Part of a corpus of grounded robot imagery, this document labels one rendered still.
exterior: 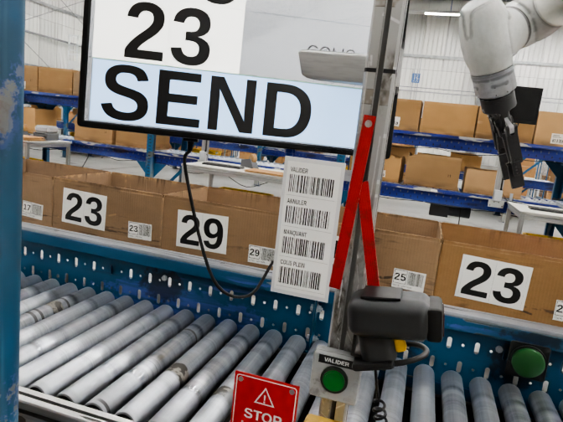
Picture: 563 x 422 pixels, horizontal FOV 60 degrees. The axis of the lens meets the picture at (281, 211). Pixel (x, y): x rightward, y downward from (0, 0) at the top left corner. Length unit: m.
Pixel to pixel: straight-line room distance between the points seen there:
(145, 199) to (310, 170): 0.89
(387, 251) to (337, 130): 0.58
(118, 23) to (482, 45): 0.74
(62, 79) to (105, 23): 6.84
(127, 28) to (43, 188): 1.00
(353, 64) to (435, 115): 5.03
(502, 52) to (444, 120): 4.61
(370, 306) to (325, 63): 0.37
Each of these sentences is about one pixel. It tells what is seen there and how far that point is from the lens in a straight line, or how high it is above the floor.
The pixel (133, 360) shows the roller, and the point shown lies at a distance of 1.18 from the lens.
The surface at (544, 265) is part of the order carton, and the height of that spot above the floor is 1.03.
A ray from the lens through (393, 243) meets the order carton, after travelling 1.28.
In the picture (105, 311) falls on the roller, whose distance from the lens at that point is 1.41.
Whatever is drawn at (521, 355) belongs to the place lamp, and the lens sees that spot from 1.29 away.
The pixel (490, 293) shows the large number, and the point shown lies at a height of 0.94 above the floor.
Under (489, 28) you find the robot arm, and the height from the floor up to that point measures 1.53.
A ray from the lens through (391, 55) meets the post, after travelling 0.66.
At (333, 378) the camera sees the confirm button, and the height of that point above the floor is 0.95.
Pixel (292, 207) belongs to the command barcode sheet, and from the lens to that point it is 0.68.
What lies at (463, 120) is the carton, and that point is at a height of 1.55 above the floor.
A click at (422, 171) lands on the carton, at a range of 5.54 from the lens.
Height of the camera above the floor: 1.28
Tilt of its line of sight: 10 degrees down
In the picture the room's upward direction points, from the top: 6 degrees clockwise
